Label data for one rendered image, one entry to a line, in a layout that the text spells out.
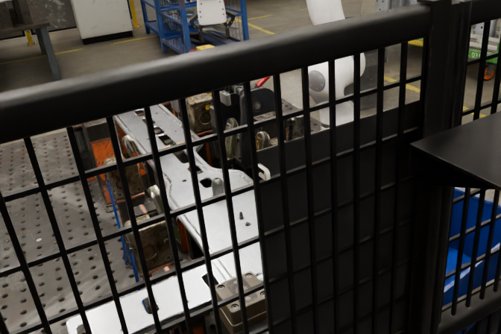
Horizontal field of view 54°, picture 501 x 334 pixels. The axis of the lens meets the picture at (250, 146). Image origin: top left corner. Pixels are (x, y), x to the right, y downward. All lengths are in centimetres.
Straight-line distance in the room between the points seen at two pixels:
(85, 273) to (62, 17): 755
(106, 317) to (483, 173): 72
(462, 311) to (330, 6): 101
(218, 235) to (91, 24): 719
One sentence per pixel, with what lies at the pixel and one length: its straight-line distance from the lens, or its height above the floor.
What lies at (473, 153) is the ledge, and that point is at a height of 143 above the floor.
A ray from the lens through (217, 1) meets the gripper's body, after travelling 181.
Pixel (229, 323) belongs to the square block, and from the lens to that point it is 85.
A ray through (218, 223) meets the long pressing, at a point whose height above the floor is 100.
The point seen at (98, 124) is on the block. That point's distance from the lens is 175.
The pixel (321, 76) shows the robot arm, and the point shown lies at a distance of 145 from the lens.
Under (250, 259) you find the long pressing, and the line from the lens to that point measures 101.
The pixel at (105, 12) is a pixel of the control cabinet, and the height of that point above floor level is 44.
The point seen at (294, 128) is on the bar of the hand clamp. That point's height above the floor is 119.
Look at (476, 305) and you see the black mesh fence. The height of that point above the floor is 116.
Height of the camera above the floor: 163
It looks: 26 degrees down
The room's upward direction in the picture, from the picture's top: 6 degrees counter-clockwise
